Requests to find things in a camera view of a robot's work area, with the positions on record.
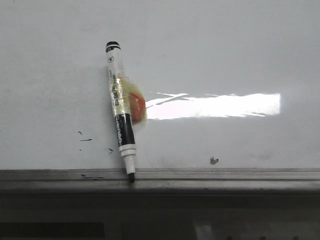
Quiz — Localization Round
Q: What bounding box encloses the black white whiteboard marker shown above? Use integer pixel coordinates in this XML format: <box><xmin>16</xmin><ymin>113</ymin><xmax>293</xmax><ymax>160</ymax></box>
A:
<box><xmin>105</xmin><ymin>41</ymin><xmax>140</xmax><ymax>184</ymax></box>

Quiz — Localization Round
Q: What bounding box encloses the white whiteboard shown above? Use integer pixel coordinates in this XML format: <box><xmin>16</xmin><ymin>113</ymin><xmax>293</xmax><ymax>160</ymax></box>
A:
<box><xmin>0</xmin><ymin>0</ymin><xmax>320</xmax><ymax>170</ymax></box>

